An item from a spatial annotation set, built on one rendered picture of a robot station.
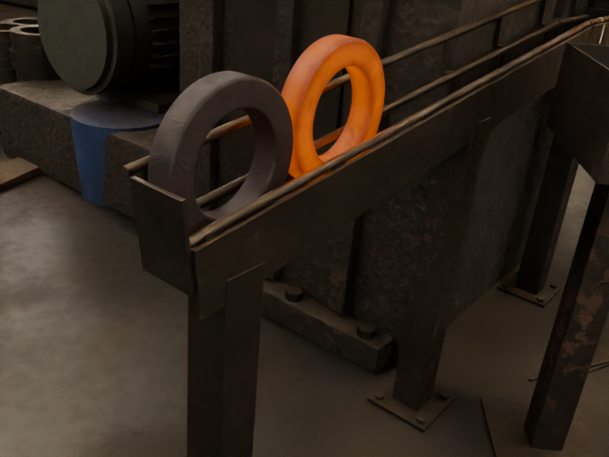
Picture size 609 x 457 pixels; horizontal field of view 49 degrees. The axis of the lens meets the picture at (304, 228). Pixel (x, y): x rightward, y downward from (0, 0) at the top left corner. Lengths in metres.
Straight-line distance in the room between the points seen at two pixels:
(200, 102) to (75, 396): 0.87
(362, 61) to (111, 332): 0.94
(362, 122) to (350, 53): 0.11
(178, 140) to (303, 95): 0.18
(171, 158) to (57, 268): 1.20
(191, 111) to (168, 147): 0.04
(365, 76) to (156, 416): 0.77
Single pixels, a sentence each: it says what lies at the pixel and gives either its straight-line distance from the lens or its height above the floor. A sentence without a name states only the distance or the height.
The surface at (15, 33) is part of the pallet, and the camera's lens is 2.54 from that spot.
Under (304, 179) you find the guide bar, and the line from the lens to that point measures 0.76.
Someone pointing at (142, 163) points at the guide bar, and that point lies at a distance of 0.69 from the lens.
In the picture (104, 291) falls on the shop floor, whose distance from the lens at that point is 1.70.
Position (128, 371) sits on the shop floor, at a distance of 1.44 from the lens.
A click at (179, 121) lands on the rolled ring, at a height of 0.70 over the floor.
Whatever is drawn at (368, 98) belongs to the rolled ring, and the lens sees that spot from 0.87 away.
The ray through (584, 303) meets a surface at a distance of 1.21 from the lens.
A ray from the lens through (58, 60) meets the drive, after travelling 2.23.
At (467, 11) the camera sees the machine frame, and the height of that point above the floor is 0.74.
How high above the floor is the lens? 0.89
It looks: 26 degrees down
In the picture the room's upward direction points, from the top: 5 degrees clockwise
